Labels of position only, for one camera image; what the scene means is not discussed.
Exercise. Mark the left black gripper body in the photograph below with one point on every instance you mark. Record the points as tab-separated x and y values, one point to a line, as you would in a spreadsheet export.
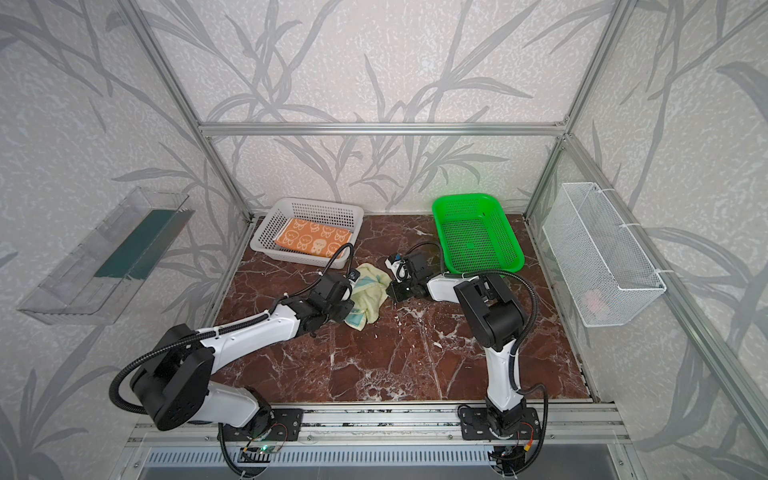
344	295

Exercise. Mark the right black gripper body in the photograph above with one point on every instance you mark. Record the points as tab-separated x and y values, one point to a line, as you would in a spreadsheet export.
400	288

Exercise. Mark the light blue towel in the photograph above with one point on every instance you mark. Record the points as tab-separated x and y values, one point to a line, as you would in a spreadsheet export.
369	294

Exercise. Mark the cream orange patterned towel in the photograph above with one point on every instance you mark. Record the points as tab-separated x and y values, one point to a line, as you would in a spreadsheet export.
311	238

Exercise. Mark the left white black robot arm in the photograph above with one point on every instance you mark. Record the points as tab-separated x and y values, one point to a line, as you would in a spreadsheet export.
173	383

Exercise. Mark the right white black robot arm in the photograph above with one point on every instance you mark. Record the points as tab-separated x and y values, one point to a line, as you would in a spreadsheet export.
500	308

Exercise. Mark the green perforated plastic basket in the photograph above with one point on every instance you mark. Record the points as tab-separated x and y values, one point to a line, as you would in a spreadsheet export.
475	234

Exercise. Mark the white perforated plastic basket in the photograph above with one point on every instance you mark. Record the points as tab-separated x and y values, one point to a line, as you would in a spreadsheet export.
345	216

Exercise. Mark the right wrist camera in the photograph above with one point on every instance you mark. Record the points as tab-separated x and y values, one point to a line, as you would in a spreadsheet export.
398	267

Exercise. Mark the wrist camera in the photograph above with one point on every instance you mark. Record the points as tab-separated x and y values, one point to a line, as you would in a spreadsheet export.
398	267
353	276

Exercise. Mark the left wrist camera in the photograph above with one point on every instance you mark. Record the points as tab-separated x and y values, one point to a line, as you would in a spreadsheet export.
353	276

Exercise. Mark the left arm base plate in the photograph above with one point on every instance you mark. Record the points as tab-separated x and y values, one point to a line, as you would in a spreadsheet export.
281	424

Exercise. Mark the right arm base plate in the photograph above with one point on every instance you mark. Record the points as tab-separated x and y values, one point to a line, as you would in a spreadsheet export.
488	423

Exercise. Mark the pink object in wire basket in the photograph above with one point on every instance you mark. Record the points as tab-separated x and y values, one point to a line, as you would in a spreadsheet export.
595	304

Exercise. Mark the white wire mesh basket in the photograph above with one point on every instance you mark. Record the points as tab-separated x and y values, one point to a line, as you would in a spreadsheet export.
596	250

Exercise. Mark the aluminium frame rail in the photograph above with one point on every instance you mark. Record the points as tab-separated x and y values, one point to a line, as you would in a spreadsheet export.
215	129

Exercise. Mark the clear acrylic wall shelf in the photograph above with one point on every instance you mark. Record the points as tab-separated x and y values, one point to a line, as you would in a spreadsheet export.
94	284

